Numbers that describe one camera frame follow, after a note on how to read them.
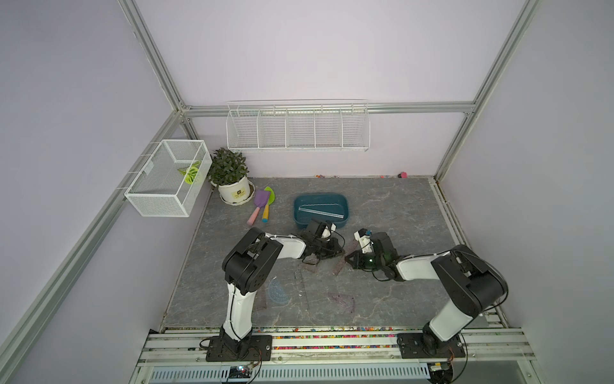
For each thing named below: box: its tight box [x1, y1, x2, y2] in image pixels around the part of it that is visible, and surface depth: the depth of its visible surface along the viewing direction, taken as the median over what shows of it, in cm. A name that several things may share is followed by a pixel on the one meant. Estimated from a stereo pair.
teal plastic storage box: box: [292, 193, 350, 230], surface depth 109 cm
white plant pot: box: [210, 175, 252, 203], surface depth 107 cm
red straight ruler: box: [331, 259, 347, 276], surface depth 93 cm
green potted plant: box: [207, 147, 250, 190], surface depth 101 cm
